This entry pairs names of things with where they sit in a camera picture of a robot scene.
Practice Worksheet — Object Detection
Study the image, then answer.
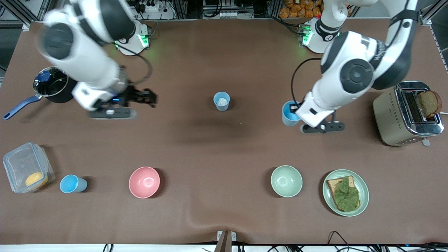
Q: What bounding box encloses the dark brown bread slice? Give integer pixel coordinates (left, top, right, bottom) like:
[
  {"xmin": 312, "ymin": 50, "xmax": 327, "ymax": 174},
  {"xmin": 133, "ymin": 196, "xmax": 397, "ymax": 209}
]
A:
[{"xmin": 416, "ymin": 90, "xmax": 442, "ymax": 119}]

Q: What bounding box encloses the blue cup with white content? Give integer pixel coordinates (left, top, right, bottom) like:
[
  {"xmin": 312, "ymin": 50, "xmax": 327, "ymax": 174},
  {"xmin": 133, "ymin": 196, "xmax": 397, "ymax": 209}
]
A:
[{"xmin": 213, "ymin": 91, "xmax": 231, "ymax": 112}]

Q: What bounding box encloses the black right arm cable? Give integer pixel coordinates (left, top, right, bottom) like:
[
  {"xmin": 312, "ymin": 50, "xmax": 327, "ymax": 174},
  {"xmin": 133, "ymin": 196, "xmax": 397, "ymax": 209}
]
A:
[{"xmin": 117, "ymin": 44, "xmax": 154, "ymax": 86}]

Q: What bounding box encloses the green lettuce leaf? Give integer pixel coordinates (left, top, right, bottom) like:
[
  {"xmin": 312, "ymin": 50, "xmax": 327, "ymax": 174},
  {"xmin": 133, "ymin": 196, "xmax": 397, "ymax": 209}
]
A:
[{"xmin": 331, "ymin": 176, "xmax": 361, "ymax": 211}]

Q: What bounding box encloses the plain blue cup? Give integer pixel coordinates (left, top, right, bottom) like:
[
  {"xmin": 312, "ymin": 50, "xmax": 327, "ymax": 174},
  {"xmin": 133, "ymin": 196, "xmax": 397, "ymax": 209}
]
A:
[
  {"xmin": 59, "ymin": 174, "xmax": 88, "ymax": 194},
  {"xmin": 281, "ymin": 100, "xmax": 303, "ymax": 127}
]

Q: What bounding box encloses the aluminium frame post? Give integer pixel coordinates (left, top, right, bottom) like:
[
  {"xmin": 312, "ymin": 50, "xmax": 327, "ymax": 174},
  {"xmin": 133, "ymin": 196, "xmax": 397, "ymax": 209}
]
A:
[
  {"xmin": 21, "ymin": 0, "xmax": 49, "ymax": 22},
  {"xmin": 418, "ymin": 0, "xmax": 448, "ymax": 26}
]

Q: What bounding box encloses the pale green plate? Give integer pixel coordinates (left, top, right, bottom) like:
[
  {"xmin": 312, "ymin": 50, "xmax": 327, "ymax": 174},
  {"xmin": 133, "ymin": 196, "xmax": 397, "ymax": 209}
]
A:
[{"xmin": 322, "ymin": 169, "xmax": 370, "ymax": 217}]

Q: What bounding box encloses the beige chrome toaster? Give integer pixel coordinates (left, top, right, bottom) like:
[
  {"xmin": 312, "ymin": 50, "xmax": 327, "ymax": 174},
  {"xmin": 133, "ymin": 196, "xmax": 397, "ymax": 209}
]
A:
[{"xmin": 372, "ymin": 80, "xmax": 445, "ymax": 147}]

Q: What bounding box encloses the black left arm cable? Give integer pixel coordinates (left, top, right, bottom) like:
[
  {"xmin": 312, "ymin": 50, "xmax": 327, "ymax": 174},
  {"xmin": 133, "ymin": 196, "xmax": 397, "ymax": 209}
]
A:
[{"xmin": 290, "ymin": 57, "xmax": 323, "ymax": 104}]

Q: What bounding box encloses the yellow orange round food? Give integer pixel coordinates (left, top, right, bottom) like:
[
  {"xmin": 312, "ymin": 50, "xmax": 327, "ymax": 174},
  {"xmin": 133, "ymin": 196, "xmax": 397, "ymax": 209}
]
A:
[{"xmin": 25, "ymin": 171, "xmax": 49, "ymax": 188}]

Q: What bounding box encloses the pale green bowl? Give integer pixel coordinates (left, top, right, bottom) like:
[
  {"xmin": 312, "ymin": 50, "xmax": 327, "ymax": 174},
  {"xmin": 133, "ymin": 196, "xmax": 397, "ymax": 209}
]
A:
[{"xmin": 271, "ymin": 165, "xmax": 303, "ymax": 198}]

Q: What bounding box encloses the looped black floor cable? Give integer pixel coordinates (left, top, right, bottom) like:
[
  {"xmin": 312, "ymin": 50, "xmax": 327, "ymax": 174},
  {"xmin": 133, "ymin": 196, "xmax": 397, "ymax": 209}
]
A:
[{"xmin": 327, "ymin": 231, "xmax": 351, "ymax": 252}]

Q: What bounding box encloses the bag of orange buns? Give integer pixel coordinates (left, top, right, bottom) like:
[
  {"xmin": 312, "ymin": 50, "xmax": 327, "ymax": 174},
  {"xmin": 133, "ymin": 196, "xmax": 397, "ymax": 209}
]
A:
[{"xmin": 279, "ymin": 0, "xmax": 323, "ymax": 19}]

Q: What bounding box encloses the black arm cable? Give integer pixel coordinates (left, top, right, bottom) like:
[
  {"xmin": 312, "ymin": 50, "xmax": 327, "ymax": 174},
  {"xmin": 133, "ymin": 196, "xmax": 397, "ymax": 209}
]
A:
[
  {"xmin": 290, "ymin": 57, "xmax": 323, "ymax": 104},
  {"xmin": 117, "ymin": 44, "xmax": 154, "ymax": 86}
]

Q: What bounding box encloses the pink bowl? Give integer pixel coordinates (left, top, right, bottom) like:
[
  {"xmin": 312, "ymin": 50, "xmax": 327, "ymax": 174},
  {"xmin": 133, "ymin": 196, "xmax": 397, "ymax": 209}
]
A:
[{"xmin": 128, "ymin": 166, "xmax": 161, "ymax": 199}]

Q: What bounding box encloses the metal table clamp bracket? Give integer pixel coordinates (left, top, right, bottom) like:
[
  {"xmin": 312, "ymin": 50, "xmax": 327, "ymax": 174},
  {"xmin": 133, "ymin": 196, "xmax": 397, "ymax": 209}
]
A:
[{"xmin": 217, "ymin": 230, "xmax": 237, "ymax": 252}]

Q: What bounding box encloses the glass pot lid blue knob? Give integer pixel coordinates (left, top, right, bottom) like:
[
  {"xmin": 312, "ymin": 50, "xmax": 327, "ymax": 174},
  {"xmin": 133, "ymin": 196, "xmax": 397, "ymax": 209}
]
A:
[{"xmin": 33, "ymin": 67, "xmax": 69, "ymax": 98}]

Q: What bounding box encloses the toast slice on plate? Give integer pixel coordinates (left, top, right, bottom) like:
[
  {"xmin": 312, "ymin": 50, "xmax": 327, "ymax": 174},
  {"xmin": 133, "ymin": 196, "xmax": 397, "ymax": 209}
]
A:
[{"xmin": 326, "ymin": 176, "xmax": 361, "ymax": 212}]

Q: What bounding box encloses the black pot blue handle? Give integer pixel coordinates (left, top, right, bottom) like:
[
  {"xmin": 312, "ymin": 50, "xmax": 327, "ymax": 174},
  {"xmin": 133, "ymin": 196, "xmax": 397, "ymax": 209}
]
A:
[{"xmin": 3, "ymin": 66, "xmax": 77, "ymax": 120}]

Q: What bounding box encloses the white power strip with plugs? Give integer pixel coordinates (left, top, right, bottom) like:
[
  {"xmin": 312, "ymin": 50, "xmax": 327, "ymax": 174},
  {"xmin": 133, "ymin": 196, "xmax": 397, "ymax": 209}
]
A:
[{"xmin": 134, "ymin": 0, "xmax": 169, "ymax": 20}]

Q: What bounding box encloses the clear plastic container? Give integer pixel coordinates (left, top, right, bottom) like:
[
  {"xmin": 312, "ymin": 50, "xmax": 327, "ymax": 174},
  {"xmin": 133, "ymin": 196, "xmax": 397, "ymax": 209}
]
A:
[{"xmin": 3, "ymin": 142, "xmax": 56, "ymax": 194}]

